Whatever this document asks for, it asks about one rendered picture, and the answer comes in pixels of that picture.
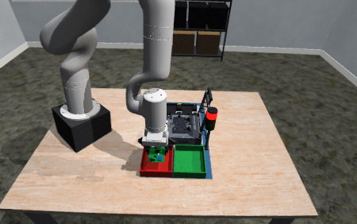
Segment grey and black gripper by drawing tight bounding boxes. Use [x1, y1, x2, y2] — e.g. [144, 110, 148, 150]
[138, 124, 175, 156]

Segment green circuit board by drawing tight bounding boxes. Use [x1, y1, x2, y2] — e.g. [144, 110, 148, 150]
[148, 146, 165, 163]

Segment green bin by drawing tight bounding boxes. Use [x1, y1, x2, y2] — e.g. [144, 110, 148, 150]
[174, 145, 206, 179]

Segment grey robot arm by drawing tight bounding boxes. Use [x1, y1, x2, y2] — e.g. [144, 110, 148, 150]
[40, 0, 175, 147]

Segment red bin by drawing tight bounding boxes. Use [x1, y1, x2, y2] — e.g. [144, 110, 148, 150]
[140, 145, 174, 178]

